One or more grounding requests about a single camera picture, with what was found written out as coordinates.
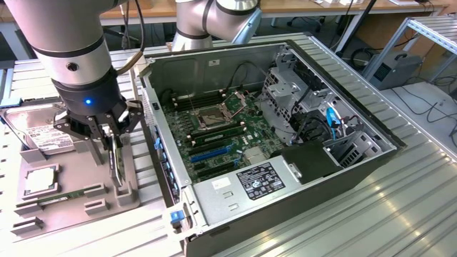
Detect black looped wire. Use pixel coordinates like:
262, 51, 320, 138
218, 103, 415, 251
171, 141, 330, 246
227, 61, 268, 92

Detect black plastic duct box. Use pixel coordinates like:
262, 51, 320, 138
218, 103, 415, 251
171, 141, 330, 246
271, 141, 343, 185

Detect black coiled cable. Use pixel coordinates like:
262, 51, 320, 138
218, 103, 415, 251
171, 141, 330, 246
351, 47, 374, 68

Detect perforated metal disk bay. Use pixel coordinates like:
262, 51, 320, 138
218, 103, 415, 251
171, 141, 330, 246
323, 131, 380, 168

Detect CPU socket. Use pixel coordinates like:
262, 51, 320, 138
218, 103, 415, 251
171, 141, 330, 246
192, 106, 232, 131

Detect black slanted pole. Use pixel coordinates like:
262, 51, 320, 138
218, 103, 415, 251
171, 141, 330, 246
335, 0, 379, 53

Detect long black expansion slot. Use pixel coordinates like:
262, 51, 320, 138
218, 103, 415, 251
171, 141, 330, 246
195, 161, 238, 179

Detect aluminium profile frame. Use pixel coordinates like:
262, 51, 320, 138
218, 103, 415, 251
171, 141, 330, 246
363, 15, 457, 84

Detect silver metal disk bay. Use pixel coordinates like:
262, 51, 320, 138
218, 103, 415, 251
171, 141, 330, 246
262, 44, 346, 113

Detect grey unit with handle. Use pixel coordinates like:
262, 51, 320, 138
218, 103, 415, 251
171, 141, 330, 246
371, 50, 423, 91

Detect metal socket cover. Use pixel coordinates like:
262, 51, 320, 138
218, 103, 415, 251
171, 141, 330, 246
220, 90, 248, 119

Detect silver CPU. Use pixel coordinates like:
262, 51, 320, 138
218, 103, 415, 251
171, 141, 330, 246
25, 168, 59, 195

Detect blue disk carrier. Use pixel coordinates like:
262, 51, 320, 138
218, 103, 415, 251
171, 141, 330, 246
0, 97, 58, 125

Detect white boxes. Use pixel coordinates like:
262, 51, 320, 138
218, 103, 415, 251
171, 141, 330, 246
314, 0, 366, 6

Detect silver hard disk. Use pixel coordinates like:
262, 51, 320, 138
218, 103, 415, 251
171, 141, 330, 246
2, 103, 78, 156

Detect grey parts rack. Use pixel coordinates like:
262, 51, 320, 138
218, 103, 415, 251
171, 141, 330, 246
9, 133, 143, 243

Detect green RAM stick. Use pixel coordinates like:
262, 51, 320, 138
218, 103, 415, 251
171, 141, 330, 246
192, 129, 250, 147
17, 187, 88, 209

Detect black office chair base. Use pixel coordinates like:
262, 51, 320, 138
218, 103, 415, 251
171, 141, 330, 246
271, 15, 327, 34

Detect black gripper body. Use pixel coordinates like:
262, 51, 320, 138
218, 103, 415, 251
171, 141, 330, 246
53, 70, 131, 121

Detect graphics card with fan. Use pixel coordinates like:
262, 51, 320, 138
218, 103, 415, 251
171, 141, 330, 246
106, 130, 127, 190

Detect blue expansion slot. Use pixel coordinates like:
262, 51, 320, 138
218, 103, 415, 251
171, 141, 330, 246
191, 148, 231, 163

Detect silver power supply unit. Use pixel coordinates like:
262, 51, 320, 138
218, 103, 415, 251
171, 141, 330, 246
184, 154, 306, 228

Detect black open PC case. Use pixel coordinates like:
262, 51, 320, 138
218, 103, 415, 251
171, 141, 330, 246
127, 39, 408, 257

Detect green motherboard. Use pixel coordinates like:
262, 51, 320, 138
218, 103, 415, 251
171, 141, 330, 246
163, 89, 287, 183

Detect blue case latch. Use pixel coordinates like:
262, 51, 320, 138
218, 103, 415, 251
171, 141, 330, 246
168, 210, 186, 224

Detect blue flat wire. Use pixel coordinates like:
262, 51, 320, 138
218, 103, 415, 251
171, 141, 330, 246
324, 106, 342, 140

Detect silver chipset heatsink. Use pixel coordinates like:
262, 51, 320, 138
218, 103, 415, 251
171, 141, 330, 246
243, 148, 268, 164

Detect wooden top desk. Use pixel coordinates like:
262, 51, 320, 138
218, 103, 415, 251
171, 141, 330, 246
0, 0, 452, 61

